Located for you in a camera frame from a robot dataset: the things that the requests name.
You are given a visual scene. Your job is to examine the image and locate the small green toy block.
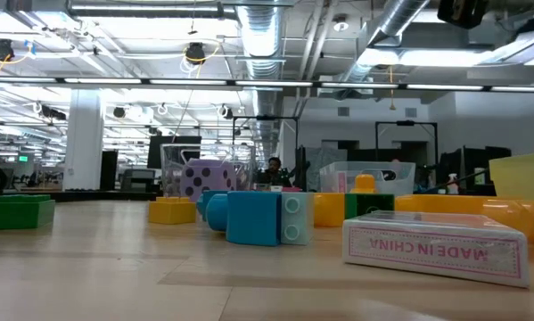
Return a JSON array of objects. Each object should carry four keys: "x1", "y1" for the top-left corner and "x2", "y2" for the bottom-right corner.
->
[{"x1": 344, "y1": 193, "x2": 396, "y2": 220}]

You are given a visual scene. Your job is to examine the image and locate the purple foam dice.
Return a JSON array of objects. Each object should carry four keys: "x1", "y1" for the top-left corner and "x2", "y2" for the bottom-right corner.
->
[{"x1": 179, "y1": 158, "x2": 239, "y2": 204}]

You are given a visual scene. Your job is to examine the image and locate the dark green brick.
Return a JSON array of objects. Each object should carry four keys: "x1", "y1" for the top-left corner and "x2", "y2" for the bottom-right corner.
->
[{"x1": 0, "y1": 193, "x2": 56, "y2": 231}]

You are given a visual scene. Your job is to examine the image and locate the ceiling light strip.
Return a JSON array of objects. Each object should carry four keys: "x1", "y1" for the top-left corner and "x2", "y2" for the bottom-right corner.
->
[
  {"x1": 489, "y1": 85, "x2": 534, "y2": 94},
  {"x1": 234, "y1": 79, "x2": 312, "y2": 87},
  {"x1": 405, "y1": 83, "x2": 485, "y2": 92},
  {"x1": 319, "y1": 82, "x2": 399, "y2": 89},
  {"x1": 0, "y1": 76, "x2": 58, "y2": 84},
  {"x1": 63, "y1": 78, "x2": 143, "y2": 85},
  {"x1": 149, "y1": 78, "x2": 227, "y2": 86}
]

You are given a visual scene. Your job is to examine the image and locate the thin black slanted rod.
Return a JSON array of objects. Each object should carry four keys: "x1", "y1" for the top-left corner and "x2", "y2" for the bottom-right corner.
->
[{"x1": 425, "y1": 146, "x2": 534, "y2": 194}]

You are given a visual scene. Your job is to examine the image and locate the yellow translucent plastic bin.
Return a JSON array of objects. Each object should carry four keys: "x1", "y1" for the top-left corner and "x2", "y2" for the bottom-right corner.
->
[{"x1": 489, "y1": 151, "x2": 534, "y2": 209}]

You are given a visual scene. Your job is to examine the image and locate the frosted clear plastic bin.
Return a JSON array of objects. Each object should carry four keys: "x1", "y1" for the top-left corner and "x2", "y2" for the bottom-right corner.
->
[{"x1": 318, "y1": 160, "x2": 417, "y2": 200}]

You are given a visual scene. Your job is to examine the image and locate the large orange-yellow toy block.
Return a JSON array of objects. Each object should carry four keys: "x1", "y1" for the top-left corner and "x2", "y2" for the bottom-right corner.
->
[{"x1": 394, "y1": 193, "x2": 524, "y2": 216}]

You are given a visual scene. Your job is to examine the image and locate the small yellow toy block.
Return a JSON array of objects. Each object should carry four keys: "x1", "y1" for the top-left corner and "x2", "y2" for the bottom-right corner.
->
[
  {"x1": 148, "y1": 196, "x2": 198, "y2": 226},
  {"x1": 481, "y1": 198, "x2": 534, "y2": 245}
]

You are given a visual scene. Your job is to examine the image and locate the pink-backed wrapped card deck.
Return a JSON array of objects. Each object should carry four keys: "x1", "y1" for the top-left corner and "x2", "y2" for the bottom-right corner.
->
[{"x1": 341, "y1": 210, "x2": 531, "y2": 289}]

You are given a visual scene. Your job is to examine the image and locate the person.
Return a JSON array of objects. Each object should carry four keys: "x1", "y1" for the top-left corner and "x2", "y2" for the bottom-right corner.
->
[{"x1": 256, "y1": 155, "x2": 294, "y2": 188}]

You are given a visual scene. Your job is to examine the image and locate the tall clear plastic container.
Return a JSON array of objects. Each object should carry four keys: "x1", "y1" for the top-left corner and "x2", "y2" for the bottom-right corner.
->
[{"x1": 160, "y1": 143, "x2": 258, "y2": 200}]

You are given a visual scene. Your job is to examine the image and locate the black ceiling-mounted device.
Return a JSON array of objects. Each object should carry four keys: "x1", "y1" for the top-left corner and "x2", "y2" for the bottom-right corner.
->
[
  {"x1": 185, "y1": 41, "x2": 207, "y2": 66},
  {"x1": 0, "y1": 38, "x2": 16, "y2": 62}
]

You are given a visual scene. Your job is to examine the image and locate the teal toy block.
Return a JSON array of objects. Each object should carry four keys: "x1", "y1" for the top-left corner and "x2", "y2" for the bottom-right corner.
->
[{"x1": 205, "y1": 190, "x2": 316, "y2": 247}]

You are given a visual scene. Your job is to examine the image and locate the gray ceiling pipe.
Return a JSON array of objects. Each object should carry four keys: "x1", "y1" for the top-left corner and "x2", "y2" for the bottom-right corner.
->
[{"x1": 65, "y1": 0, "x2": 239, "y2": 21}]

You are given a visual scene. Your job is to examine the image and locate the black office monitor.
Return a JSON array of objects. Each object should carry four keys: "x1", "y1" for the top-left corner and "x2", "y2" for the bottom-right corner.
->
[{"x1": 146, "y1": 135, "x2": 203, "y2": 169}]

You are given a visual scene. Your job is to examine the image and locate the black cabinet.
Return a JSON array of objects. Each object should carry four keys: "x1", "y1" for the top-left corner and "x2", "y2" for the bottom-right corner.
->
[{"x1": 99, "y1": 150, "x2": 119, "y2": 192}]

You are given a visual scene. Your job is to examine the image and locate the white square pillar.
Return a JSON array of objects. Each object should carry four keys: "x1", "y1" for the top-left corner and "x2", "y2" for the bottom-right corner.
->
[{"x1": 62, "y1": 87, "x2": 105, "y2": 192}]

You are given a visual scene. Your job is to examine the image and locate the slanted silver duct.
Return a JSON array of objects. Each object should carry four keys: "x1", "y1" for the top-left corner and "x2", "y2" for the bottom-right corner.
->
[{"x1": 337, "y1": 0, "x2": 431, "y2": 86}]

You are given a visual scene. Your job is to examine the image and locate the yellow hanging cord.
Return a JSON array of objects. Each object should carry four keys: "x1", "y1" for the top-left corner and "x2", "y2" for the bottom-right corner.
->
[{"x1": 387, "y1": 65, "x2": 397, "y2": 111}]

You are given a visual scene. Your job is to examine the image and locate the black gantry frame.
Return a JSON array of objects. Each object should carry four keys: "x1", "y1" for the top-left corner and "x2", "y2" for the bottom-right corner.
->
[{"x1": 374, "y1": 119, "x2": 439, "y2": 169}]

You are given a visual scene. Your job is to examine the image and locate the silver ventilation duct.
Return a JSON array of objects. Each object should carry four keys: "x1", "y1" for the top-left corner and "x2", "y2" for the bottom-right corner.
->
[{"x1": 235, "y1": 0, "x2": 292, "y2": 169}]

